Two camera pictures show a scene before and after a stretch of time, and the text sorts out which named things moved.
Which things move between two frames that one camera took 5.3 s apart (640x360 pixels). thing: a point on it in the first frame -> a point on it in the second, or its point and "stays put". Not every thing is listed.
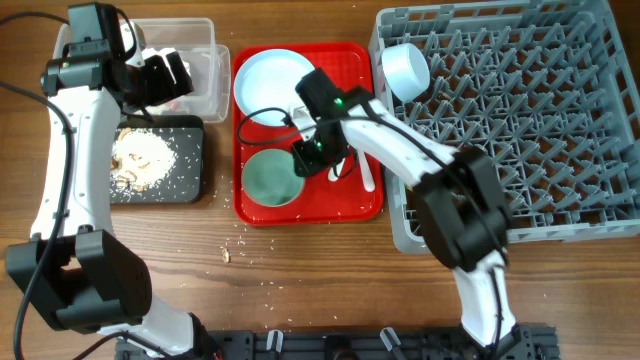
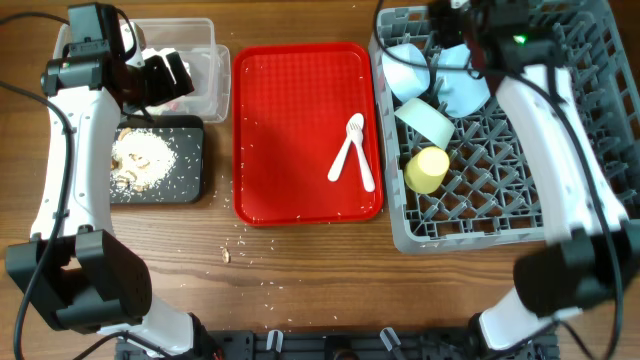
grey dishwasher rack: x=549 y=90 stays put
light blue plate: x=267 y=79 -> x=461 y=93
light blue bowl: x=406 y=71 stays put
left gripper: x=165 y=88 stays put
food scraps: x=140 y=159 stays put
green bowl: x=270 y=180 -> x=425 y=120
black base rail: x=531 y=343 stays put
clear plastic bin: x=208 y=62 stays put
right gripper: x=306 y=163 -> x=447 y=23
